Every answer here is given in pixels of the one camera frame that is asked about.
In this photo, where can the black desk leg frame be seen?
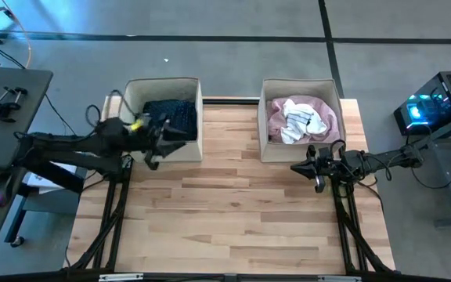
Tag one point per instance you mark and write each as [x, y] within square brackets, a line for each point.
[49, 178]

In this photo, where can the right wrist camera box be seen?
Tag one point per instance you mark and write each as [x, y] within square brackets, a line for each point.
[311, 151]

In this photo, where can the black computer mouse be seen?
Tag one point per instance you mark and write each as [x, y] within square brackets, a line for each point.
[0, 190]

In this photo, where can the white cardboard box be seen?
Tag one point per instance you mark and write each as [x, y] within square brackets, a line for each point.
[53, 184]

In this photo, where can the black table edge rail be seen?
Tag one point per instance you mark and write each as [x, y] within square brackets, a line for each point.
[225, 279]

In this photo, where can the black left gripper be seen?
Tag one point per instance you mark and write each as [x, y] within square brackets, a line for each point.
[151, 137]

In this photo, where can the short black rail bar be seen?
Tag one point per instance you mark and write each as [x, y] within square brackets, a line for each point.
[231, 101]

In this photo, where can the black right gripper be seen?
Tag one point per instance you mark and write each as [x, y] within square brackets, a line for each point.
[331, 166]

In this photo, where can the black clamp holder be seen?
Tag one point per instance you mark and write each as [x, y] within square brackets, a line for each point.
[2, 107]

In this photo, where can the yellow tape label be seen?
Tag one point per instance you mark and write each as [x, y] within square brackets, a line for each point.
[136, 127]

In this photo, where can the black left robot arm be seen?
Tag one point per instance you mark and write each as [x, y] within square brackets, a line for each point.
[73, 147]

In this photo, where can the pink linen button shirt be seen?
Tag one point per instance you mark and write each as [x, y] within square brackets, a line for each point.
[276, 117]

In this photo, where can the navy dotted garment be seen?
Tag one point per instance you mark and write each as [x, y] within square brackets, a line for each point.
[182, 113]

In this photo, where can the beige fabric storage bin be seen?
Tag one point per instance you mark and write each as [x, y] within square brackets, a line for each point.
[178, 150]
[288, 153]

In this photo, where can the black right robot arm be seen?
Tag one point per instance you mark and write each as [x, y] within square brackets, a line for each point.
[390, 160]

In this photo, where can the silver metal bracket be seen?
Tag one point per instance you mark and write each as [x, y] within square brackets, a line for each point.
[120, 277]
[339, 279]

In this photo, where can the white striped garment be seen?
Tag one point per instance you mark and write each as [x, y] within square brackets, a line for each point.
[296, 125]

